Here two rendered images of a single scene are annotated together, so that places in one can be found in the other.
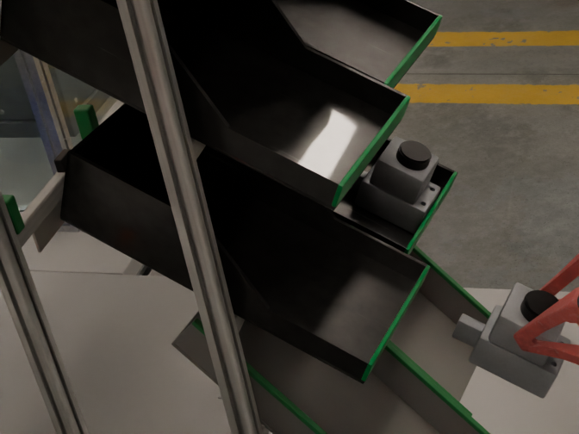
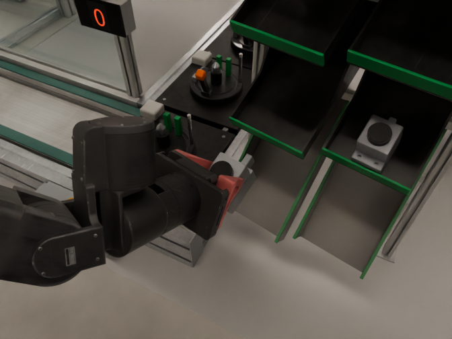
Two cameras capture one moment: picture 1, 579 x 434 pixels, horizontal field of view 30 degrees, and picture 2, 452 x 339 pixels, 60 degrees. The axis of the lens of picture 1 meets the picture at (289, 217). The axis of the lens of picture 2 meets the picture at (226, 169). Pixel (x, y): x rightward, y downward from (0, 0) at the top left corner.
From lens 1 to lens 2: 0.84 m
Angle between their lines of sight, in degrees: 69
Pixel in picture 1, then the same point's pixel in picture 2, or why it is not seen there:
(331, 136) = (292, 27)
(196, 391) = not seen: hidden behind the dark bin
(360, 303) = (282, 124)
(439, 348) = (351, 237)
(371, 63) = (396, 56)
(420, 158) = (372, 134)
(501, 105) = not seen: outside the picture
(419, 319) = (367, 224)
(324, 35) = (421, 26)
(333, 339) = (256, 110)
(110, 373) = not seen: hidden behind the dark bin
